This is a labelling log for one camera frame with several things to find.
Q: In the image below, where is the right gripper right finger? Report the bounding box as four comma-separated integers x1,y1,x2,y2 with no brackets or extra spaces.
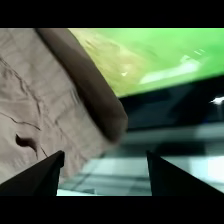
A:
146,150,224,197

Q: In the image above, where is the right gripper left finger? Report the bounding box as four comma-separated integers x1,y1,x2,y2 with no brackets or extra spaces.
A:
0,150,66,197

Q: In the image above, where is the beige garment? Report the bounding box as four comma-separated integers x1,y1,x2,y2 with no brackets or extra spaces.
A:
0,27,129,185

